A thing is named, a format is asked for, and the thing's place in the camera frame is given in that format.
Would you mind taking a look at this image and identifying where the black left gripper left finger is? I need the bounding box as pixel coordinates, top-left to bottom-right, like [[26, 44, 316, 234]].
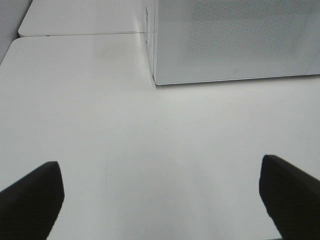
[[0, 161, 65, 240]]

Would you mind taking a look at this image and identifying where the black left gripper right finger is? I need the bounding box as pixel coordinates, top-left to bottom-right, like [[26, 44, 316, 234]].
[[259, 155, 320, 240]]

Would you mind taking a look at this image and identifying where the white microwave door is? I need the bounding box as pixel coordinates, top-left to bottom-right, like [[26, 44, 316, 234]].
[[153, 0, 320, 85]]

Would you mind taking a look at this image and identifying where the white microwave oven body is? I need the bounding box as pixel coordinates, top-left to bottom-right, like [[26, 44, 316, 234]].
[[140, 0, 158, 84]]

